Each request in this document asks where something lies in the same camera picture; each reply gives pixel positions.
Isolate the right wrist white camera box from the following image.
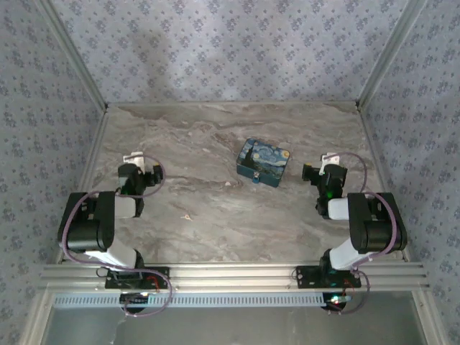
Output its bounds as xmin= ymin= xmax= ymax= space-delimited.
xmin=321 ymin=152 xmax=341 ymax=175

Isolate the grey slotted cable duct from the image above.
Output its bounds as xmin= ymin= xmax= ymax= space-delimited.
xmin=53 ymin=291 xmax=355 ymax=309

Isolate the aluminium table edge rail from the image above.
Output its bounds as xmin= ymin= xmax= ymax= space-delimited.
xmin=357 ymin=106 xmax=413 ymax=262
xmin=107 ymin=101 xmax=360 ymax=108
xmin=53 ymin=106 xmax=111 ymax=265

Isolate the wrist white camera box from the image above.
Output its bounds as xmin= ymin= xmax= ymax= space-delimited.
xmin=123 ymin=152 xmax=145 ymax=169
xmin=321 ymin=152 xmax=341 ymax=175

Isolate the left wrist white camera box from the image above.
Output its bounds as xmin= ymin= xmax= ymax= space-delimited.
xmin=123 ymin=152 xmax=145 ymax=169

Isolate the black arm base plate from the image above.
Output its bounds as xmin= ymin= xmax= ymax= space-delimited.
xmin=105 ymin=267 xmax=170 ymax=290
xmin=295 ymin=265 xmax=362 ymax=288

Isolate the long aluminium mounting rail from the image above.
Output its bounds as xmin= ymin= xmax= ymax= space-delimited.
xmin=39 ymin=262 xmax=431 ymax=291

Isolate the aluminium frame post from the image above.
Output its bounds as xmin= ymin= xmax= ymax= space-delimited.
xmin=356 ymin=0 xmax=429 ymax=110
xmin=412 ymin=290 xmax=445 ymax=345
xmin=19 ymin=290 xmax=55 ymax=345
xmin=35 ymin=0 xmax=109 ymax=110

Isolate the starry night print tin box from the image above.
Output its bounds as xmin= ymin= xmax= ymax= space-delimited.
xmin=235 ymin=138 xmax=293 ymax=190

